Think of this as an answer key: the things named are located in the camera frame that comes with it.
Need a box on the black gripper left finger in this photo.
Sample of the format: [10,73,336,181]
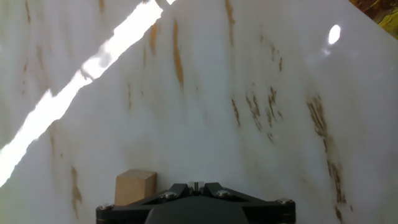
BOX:
[95,182,196,224]

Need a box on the small wooden cube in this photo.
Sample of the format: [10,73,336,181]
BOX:
[114,169,158,207]

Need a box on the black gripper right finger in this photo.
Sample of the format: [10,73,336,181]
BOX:
[195,182,296,224]

